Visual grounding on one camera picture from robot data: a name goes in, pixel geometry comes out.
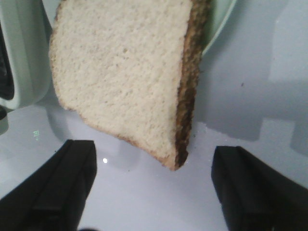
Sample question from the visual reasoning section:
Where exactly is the mint green plate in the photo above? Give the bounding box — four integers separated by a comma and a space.
202, 0, 237, 56

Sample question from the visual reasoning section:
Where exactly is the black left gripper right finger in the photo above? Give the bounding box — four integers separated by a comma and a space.
211, 146, 308, 231

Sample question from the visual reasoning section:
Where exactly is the mint green breakfast maker base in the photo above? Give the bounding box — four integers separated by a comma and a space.
0, 0, 53, 135

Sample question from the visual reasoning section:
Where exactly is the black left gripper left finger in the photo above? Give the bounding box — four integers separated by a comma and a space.
0, 140, 97, 231

